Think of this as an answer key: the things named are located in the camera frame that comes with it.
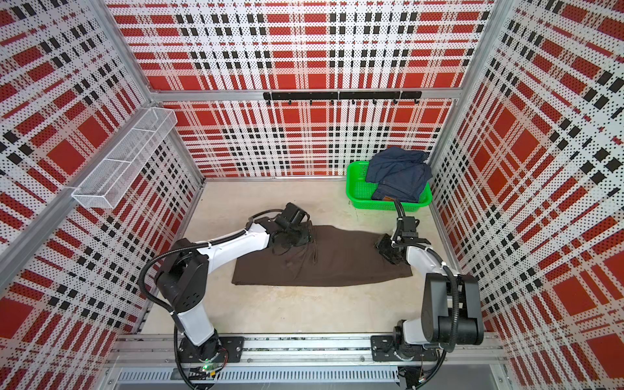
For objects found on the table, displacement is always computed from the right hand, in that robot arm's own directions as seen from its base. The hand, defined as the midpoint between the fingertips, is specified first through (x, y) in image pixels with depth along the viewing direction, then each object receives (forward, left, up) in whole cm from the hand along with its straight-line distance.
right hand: (378, 247), depth 91 cm
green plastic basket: (+34, +4, -6) cm, 35 cm away
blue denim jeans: (+38, -16, +1) cm, 41 cm away
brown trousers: (-1, +16, -4) cm, 16 cm away
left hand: (+3, +26, +3) cm, 26 cm away
